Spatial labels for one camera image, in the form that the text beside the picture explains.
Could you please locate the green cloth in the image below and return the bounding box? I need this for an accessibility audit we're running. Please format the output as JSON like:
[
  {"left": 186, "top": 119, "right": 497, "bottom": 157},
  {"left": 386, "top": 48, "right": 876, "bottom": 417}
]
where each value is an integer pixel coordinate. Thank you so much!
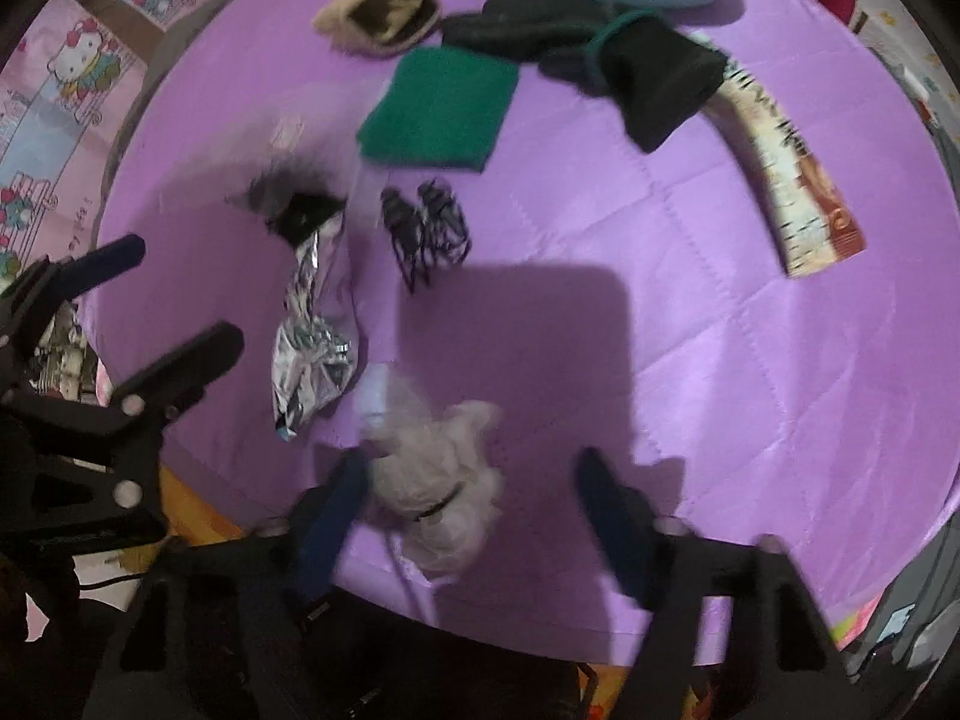
[{"left": 356, "top": 45, "right": 521, "bottom": 173}]

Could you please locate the clear plastic bag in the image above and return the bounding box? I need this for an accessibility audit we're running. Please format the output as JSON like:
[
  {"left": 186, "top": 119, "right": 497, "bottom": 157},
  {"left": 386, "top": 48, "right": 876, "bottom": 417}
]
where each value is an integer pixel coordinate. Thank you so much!
[{"left": 259, "top": 82, "right": 376, "bottom": 331}]

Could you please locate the black fluffy item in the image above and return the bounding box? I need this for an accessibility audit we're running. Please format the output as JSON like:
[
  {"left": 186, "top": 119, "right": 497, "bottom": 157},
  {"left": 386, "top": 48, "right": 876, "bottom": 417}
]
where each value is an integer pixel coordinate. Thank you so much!
[{"left": 225, "top": 169, "right": 347, "bottom": 245}]

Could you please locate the beige knitted sock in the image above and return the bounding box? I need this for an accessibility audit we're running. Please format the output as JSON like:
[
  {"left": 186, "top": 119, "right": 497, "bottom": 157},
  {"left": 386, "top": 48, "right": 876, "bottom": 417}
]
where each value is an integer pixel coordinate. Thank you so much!
[{"left": 313, "top": 0, "right": 443, "bottom": 59}]

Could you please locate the white plastic bag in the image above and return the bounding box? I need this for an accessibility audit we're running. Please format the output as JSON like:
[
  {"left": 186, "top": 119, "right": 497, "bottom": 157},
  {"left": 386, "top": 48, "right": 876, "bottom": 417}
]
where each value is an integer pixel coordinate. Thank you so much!
[{"left": 358, "top": 364, "right": 505, "bottom": 582}]

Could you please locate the silver foil wrapper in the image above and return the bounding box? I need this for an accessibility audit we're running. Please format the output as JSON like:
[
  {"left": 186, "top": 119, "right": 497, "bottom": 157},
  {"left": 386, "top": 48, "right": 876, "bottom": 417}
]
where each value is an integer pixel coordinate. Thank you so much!
[{"left": 270, "top": 229, "right": 368, "bottom": 440}]

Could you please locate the dark grey suitcase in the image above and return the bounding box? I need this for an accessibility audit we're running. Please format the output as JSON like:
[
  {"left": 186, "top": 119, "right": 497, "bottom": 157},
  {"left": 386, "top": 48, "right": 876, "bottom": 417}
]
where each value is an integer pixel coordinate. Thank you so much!
[{"left": 840, "top": 510, "right": 960, "bottom": 683}]

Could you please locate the brown white snack wrapper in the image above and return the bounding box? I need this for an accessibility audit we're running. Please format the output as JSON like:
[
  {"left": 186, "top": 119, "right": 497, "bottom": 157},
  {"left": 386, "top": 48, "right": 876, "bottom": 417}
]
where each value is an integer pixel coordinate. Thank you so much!
[{"left": 701, "top": 60, "right": 867, "bottom": 280}]

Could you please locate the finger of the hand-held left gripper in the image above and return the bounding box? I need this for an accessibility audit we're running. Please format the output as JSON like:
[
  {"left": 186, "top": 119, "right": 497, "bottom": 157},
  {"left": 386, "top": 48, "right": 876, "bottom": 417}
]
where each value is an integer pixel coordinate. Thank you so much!
[
  {"left": 22, "top": 321, "right": 246, "bottom": 541},
  {"left": 0, "top": 234, "right": 146, "bottom": 346}
]

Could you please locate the black cloth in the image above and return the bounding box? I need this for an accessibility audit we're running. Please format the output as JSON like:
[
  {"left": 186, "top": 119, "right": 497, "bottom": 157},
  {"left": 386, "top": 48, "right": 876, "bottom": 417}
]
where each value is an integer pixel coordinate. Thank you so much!
[{"left": 592, "top": 15, "right": 732, "bottom": 155}]

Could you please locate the green elastic band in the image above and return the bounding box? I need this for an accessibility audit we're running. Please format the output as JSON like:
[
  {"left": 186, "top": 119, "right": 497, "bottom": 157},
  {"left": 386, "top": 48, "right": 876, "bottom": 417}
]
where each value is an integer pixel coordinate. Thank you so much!
[{"left": 583, "top": 9, "right": 661, "bottom": 95}]

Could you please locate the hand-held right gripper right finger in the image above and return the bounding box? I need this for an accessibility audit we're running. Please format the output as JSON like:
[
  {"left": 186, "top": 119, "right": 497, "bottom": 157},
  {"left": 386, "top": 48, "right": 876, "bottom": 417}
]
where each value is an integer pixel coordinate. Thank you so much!
[{"left": 574, "top": 448, "right": 860, "bottom": 720}]

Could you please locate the cartoon cat wall poster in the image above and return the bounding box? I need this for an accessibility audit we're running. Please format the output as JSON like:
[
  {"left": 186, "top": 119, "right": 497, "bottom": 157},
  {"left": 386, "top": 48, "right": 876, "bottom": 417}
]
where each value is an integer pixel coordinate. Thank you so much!
[{"left": 0, "top": 0, "right": 316, "bottom": 278}]

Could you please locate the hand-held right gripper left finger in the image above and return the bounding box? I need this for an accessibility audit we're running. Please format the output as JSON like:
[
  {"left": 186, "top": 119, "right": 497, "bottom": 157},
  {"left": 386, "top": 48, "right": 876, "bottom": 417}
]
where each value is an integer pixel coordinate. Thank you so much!
[{"left": 82, "top": 450, "right": 376, "bottom": 720}]

